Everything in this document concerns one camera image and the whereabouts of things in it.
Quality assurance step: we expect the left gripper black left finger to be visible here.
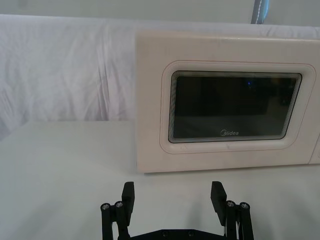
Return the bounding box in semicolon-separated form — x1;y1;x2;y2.
100;181;136;240

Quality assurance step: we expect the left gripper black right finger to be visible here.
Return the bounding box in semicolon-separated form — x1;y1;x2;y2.
211;181;255;240

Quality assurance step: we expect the white tablecloth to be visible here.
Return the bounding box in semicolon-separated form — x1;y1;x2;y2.
0;120;320;240

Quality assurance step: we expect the cream microwave oven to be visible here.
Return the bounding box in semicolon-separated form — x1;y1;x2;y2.
134;29;320;176

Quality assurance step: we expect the white curtain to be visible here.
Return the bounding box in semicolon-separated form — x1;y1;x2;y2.
0;0;320;141

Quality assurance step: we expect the grey striped post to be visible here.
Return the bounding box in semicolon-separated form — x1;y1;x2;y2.
250;0;270;26

